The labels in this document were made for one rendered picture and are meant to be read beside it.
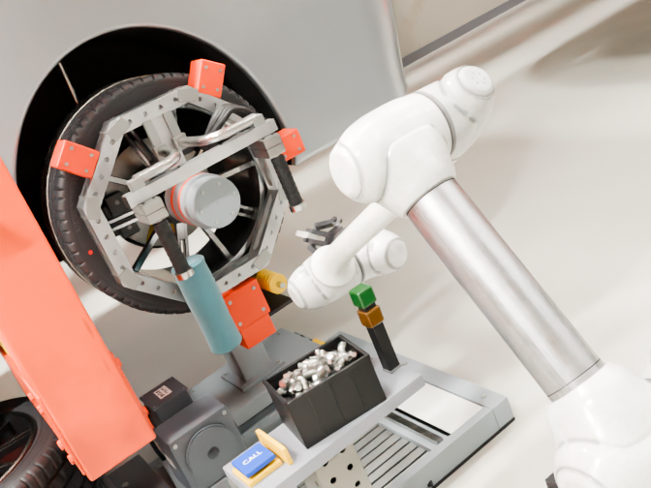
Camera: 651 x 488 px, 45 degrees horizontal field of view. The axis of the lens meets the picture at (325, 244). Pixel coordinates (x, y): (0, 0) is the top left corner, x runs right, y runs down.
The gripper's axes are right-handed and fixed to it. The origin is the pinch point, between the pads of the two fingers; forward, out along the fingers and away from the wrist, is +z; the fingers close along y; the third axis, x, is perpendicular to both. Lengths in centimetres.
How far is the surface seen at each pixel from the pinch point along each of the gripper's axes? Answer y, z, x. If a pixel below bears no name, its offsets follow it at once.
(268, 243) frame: -4.9, 9.3, 5.4
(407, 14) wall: 235, 386, -265
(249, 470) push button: -50, -52, 28
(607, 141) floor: 89, 61, -178
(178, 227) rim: -7.8, 19.7, 28.2
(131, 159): 7, 35, 42
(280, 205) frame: 6.1, 9.2, 5.4
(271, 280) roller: -14.6, 10.2, 0.6
